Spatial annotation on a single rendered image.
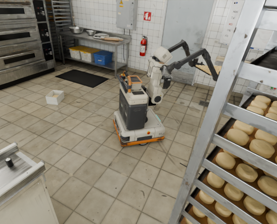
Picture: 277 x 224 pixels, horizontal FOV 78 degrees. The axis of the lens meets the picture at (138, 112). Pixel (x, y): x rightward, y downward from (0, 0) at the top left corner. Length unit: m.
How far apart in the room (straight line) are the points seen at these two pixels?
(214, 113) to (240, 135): 0.13
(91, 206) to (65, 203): 0.26
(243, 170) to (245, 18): 0.37
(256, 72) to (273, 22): 0.09
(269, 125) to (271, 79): 0.09
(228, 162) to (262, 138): 0.11
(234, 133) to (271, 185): 0.15
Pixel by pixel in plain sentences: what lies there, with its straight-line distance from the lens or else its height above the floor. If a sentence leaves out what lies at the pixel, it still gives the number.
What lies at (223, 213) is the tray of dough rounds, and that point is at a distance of 0.69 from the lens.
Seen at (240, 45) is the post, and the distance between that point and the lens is 0.37.
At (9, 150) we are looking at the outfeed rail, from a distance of 1.45.
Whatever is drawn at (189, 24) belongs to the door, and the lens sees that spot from 4.62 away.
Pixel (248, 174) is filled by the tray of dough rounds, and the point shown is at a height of 1.42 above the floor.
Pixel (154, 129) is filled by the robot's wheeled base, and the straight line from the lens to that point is 2.47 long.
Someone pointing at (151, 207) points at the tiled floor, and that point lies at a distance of 2.04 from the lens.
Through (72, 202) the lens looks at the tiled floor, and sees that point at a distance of 2.10.
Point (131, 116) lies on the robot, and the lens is 2.22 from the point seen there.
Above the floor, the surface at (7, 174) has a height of 0.84.
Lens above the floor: 1.78
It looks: 33 degrees down
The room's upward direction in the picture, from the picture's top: 5 degrees clockwise
